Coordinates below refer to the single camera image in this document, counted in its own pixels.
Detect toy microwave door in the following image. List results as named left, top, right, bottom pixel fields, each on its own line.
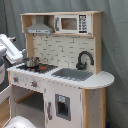
left=55, top=14, right=92, bottom=34

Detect white oven door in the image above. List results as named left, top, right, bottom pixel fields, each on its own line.
left=0, top=85, right=13, bottom=104

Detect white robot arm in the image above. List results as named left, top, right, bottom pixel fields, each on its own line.
left=0, top=34, right=36, bottom=128

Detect wooden toy kitchen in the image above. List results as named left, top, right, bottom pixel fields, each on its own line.
left=0, top=10, right=116, bottom=128

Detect grey toy sink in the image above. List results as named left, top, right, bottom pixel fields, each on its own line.
left=53, top=68, right=93, bottom=81

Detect black toy faucet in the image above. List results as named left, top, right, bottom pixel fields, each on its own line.
left=76, top=51, right=94, bottom=70

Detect black toy stovetop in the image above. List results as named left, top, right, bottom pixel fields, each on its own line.
left=19, top=64, right=56, bottom=73

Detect small silver pot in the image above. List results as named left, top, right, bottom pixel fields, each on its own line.
left=23, top=57, right=40, bottom=67

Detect right red stove knob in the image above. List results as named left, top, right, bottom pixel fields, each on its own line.
left=31, top=81, right=37, bottom=87

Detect red stove knob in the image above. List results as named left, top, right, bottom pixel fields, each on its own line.
left=12, top=76, right=19, bottom=83
left=31, top=81, right=37, bottom=87

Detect white cupboard door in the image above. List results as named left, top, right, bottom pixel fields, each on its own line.
left=44, top=82, right=82, bottom=128

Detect grey range hood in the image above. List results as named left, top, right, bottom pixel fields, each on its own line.
left=25, top=16, right=53, bottom=34

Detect left red stove knob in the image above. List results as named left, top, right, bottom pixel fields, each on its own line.
left=12, top=76, right=19, bottom=83

